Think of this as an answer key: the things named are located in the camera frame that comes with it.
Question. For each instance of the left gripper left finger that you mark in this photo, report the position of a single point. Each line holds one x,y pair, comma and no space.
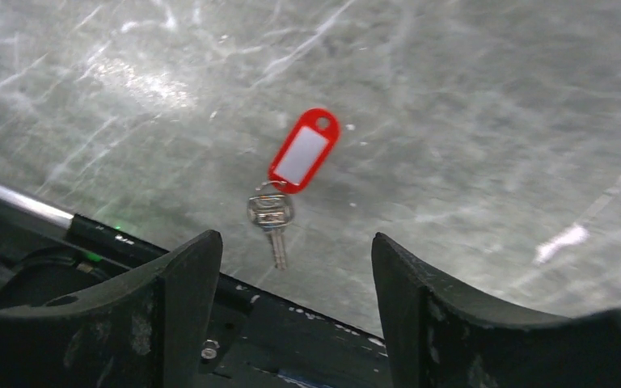
143,328

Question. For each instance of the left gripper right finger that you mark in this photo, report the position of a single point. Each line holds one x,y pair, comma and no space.
442,332

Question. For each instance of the key with red label fob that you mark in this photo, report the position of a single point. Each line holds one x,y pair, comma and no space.
300,157

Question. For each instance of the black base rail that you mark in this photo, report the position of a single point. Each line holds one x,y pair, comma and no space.
254,338

